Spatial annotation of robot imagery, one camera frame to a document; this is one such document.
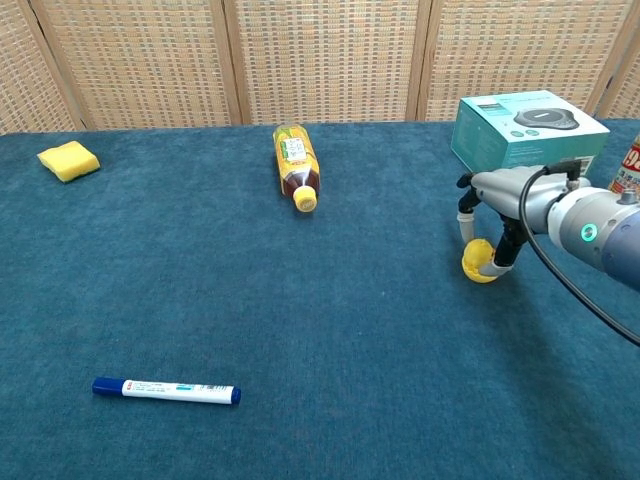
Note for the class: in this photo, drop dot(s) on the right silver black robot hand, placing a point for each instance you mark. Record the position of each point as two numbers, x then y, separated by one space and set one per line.
505 192

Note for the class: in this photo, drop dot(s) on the teal speakerphone box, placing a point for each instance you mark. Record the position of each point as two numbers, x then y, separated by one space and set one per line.
525 135

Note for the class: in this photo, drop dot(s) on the blue white marker pen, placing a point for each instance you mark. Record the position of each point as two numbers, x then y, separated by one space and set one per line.
170 391

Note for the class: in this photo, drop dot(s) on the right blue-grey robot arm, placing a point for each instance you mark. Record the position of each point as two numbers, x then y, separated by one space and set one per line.
605 235

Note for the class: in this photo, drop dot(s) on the blue carpet table cover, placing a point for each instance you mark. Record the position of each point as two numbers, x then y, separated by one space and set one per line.
250 300

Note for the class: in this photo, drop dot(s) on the woven bamboo screen panel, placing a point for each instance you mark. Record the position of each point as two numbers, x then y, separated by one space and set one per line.
325 60
25 90
150 60
520 50
629 90

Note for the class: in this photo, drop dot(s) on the yellow fluted cup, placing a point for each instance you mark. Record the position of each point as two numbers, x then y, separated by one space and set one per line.
475 277

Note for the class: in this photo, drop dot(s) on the yellow green-capped cleaner bottle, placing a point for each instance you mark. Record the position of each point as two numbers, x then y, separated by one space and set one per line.
631 170

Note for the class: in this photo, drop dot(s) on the yellow tea bottle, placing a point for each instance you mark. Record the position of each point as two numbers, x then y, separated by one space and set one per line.
295 160

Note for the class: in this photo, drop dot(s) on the yellow sponge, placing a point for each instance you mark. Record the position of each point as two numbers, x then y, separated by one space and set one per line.
67 160

